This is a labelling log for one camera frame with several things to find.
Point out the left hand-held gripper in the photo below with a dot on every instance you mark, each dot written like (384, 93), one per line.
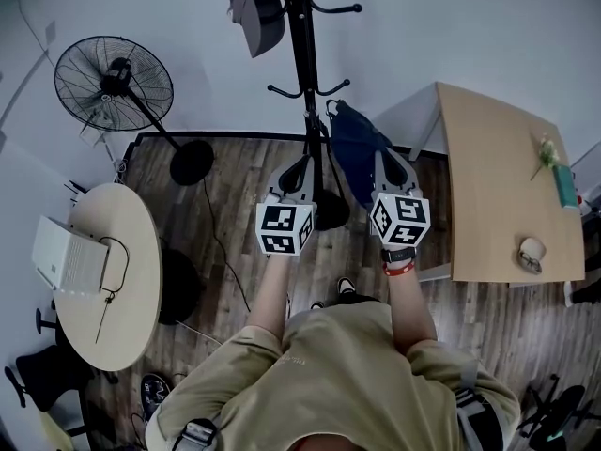
(281, 228)

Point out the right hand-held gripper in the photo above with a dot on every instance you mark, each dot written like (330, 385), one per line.
(401, 219)

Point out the dark blue bag item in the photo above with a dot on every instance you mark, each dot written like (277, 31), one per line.
(357, 144)

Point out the black metal coat stand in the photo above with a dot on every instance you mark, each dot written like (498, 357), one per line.
(300, 64)

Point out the person's right forearm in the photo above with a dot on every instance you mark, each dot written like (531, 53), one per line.
(408, 308)

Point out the person's left forearm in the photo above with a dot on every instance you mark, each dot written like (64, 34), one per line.
(267, 294)

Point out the black wrist watch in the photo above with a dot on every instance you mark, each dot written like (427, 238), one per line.
(399, 254)

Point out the rectangular wooden desk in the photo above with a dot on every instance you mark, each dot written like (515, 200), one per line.
(497, 181)

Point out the person's white shoe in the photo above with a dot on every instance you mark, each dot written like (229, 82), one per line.
(317, 305)
(346, 285)

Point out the white flower sprig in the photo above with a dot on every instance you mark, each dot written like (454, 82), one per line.
(546, 150)

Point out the black round table base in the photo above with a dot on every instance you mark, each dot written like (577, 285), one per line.
(180, 289)

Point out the grey cap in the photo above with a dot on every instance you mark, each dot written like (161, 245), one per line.
(258, 21)

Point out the black-rimmed glasses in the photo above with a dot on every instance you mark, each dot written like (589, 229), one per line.
(531, 261)

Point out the person's khaki shirt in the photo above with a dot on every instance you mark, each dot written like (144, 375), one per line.
(328, 383)

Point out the black standing fan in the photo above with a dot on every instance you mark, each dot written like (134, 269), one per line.
(112, 82)

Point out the round beige table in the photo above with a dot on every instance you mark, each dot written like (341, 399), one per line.
(127, 299)

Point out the white printer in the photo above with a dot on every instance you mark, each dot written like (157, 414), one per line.
(66, 256)

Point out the black patterned sneaker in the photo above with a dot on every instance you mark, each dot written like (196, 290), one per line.
(154, 393)

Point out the black office chair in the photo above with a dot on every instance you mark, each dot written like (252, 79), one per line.
(51, 374)
(559, 411)

